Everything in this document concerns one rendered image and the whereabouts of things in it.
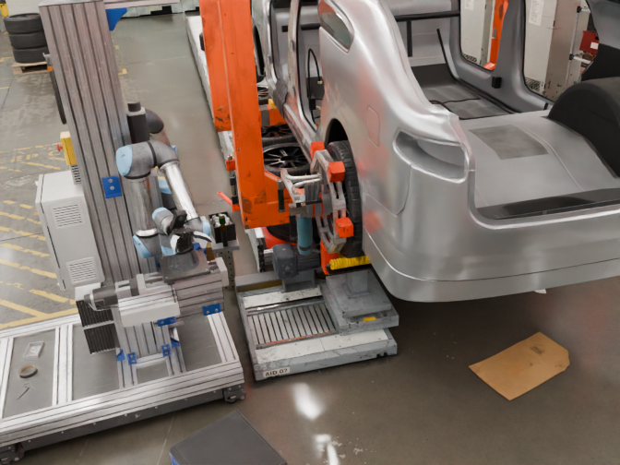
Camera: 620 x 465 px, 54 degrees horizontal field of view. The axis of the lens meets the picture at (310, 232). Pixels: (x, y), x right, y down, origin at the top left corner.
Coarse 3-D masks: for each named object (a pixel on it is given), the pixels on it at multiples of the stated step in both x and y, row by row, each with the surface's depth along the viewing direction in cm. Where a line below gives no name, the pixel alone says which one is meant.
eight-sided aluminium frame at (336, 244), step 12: (324, 156) 336; (312, 168) 354; (324, 168) 321; (336, 204) 313; (324, 216) 363; (336, 216) 316; (324, 228) 361; (324, 240) 351; (336, 240) 323; (336, 252) 344
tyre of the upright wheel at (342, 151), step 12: (336, 144) 329; (348, 144) 327; (336, 156) 328; (348, 156) 318; (348, 168) 314; (348, 180) 312; (348, 192) 314; (360, 204) 312; (360, 216) 313; (360, 228) 315; (348, 240) 329; (360, 240) 320; (348, 252) 333; (360, 252) 332
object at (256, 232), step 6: (222, 132) 591; (222, 138) 601; (228, 138) 574; (222, 144) 604; (228, 144) 561; (228, 150) 549; (258, 228) 415; (252, 234) 430; (258, 234) 407; (258, 240) 414; (258, 246) 406; (258, 252) 408
